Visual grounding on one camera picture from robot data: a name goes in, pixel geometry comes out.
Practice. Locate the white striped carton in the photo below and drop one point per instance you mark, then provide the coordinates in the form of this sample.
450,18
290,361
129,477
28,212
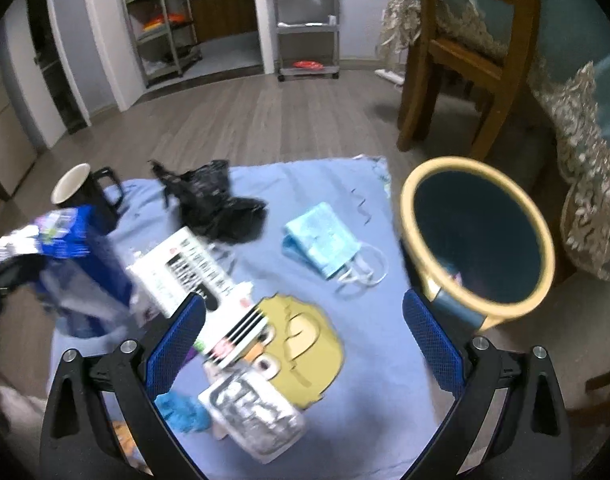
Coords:
185,265

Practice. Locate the crumpled blue glove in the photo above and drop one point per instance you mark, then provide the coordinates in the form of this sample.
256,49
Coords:
182,412

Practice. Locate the teal tablecloth with lace trim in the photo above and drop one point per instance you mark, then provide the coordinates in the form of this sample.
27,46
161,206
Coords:
575,20

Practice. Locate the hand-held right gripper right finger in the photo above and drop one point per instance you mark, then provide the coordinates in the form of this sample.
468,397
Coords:
432,340

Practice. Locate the blue cartoon print blanket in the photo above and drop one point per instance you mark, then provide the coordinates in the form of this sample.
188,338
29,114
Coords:
295,200

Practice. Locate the grey rolling cart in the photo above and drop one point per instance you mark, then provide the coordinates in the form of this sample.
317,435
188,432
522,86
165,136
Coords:
307,30

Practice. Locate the teal bin with yellow rim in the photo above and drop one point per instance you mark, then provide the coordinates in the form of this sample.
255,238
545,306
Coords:
475,220

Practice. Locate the metal shelf rack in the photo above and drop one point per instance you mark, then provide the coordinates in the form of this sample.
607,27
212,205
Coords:
172,35

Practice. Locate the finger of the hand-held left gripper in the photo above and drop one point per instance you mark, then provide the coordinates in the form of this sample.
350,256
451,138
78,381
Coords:
15,272

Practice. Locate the blue printed snack packet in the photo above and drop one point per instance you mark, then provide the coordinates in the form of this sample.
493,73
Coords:
70,240

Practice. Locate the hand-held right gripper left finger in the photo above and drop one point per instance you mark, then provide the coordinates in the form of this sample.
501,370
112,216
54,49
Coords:
177,345

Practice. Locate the wooden kitchen cabinet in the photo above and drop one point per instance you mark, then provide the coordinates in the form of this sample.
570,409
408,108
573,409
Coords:
225,15

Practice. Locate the black mug with white inside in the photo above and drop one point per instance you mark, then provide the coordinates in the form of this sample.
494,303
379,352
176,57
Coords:
92,200

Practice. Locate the wooden chair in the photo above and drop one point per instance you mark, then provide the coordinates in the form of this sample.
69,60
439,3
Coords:
605,385
420,85

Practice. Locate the silver foil blister pack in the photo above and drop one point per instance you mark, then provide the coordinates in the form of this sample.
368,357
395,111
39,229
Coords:
255,415

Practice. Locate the white power strip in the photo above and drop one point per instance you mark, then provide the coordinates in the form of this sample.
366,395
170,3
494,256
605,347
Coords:
391,76

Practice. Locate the orange items on rack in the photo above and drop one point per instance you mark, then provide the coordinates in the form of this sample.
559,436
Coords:
167,21

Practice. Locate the orange item on cart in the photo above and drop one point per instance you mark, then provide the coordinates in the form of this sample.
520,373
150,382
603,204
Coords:
307,65

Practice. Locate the black plastic bag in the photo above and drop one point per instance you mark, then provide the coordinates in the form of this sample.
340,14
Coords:
210,210

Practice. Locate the blue face mask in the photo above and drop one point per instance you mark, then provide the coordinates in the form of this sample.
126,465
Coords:
320,235

